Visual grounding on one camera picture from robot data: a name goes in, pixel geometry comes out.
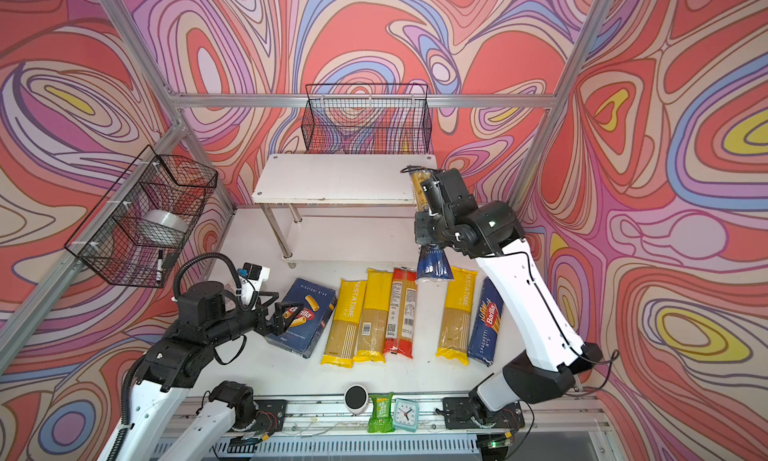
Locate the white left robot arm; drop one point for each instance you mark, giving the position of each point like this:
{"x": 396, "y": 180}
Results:
{"x": 159, "y": 381}

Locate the red spaghetti bag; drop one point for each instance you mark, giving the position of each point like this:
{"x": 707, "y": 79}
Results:
{"x": 401, "y": 316}

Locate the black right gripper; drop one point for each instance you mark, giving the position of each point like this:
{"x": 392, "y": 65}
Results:
{"x": 422, "y": 234}

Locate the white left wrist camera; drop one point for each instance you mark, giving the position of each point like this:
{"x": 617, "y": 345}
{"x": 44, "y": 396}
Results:
{"x": 251, "y": 277}

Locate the blue Ankara spaghetti bag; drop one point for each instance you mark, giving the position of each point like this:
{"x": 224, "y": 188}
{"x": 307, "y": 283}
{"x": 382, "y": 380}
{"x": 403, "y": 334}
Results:
{"x": 433, "y": 264}

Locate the black wire basket back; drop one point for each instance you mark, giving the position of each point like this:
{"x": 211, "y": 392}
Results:
{"x": 367, "y": 118}

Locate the yellow Pastatime spaghetti bag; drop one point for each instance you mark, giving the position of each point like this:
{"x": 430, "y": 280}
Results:
{"x": 341, "y": 344}
{"x": 457, "y": 316}

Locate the teal alarm clock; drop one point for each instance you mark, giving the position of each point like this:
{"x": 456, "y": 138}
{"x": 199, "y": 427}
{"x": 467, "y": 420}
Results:
{"x": 406, "y": 415}

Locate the yellow spaghetti bag with barcode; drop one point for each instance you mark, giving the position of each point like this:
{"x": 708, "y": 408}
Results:
{"x": 374, "y": 317}

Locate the black marker pen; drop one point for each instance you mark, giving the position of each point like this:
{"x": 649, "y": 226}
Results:
{"x": 159, "y": 267}

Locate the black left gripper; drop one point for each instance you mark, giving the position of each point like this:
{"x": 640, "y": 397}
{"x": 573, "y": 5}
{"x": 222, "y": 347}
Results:
{"x": 276, "y": 327}

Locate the white tape roll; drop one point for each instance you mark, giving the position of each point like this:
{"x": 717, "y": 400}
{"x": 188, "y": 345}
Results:
{"x": 160, "y": 228}

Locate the black wire basket left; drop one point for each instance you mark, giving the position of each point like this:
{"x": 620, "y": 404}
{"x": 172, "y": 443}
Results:
{"x": 159, "y": 200}

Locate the white two-tier shelf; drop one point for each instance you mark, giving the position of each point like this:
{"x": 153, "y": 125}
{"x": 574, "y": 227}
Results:
{"x": 341, "y": 207}

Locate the black wire basket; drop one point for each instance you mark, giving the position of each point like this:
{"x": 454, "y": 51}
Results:
{"x": 159, "y": 200}
{"x": 367, "y": 118}

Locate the blue Barilla spaghetti box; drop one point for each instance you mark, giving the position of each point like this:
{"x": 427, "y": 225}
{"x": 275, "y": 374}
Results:
{"x": 487, "y": 323}

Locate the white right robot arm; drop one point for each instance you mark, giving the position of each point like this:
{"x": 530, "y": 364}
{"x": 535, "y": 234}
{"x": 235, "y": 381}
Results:
{"x": 492, "y": 235}

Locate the round black white speaker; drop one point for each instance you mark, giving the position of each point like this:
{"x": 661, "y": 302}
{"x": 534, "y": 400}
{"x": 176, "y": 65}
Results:
{"x": 356, "y": 399}

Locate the blue Barilla rigatoni box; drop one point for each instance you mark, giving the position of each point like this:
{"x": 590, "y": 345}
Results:
{"x": 317, "y": 303}

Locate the green snack bag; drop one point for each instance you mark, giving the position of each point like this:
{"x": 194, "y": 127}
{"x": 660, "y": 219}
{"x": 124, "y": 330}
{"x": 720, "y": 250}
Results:
{"x": 381, "y": 418}

